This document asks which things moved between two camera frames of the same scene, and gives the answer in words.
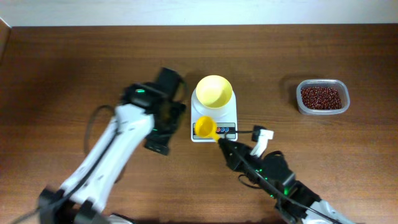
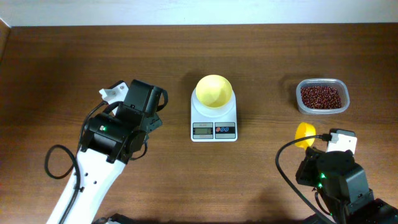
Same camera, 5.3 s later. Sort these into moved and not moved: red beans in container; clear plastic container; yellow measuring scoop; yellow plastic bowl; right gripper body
Moved: right gripper body; yellow measuring scoop
Not moved: yellow plastic bowl; clear plastic container; red beans in container
